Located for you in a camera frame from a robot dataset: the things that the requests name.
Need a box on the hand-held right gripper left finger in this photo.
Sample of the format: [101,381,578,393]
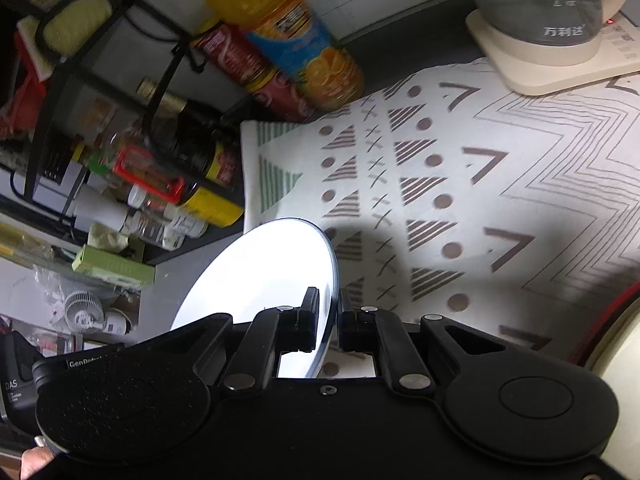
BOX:
[134,287,321,394]

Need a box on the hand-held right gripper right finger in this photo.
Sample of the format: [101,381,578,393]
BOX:
[338,288,507,397]

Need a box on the small white script-print plate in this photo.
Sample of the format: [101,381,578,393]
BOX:
[171,217,342,380]

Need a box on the large white bowl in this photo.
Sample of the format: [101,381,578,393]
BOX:
[582,305,640,467]

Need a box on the person's left hand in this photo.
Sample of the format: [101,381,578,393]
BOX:
[20,447,56,480]

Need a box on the small white fan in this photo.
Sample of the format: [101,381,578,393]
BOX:
[63,290,134,337]

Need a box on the green box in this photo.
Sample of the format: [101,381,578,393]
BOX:
[72,243,156,289]

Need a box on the yellow label bottle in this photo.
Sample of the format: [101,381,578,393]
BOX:
[179,184,246,229]

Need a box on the clear spice jar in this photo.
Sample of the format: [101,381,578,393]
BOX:
[127,209,209,252]

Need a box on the patterned tablecloth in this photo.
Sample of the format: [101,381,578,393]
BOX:
[240,56,640,380]

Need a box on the red-rimmed clear container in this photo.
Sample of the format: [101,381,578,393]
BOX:
[112,145,185,206]

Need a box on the dark bottle with gold cap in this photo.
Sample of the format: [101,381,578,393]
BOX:
[134,77,242,187]

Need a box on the red bowl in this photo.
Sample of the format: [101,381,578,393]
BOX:
[567,294,640,367]

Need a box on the orange juice bottle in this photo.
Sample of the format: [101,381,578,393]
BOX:
[197,0,366,112]

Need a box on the cream kettle base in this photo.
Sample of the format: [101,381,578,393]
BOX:
[464,9,640,97]

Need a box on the yellow sponge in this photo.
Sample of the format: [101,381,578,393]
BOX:
[42,0,114,54]

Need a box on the black wire rack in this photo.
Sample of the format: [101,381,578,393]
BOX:
[0,0,213,222]

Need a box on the glass kettle with cream handle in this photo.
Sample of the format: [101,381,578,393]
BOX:
[460,0,640,62]

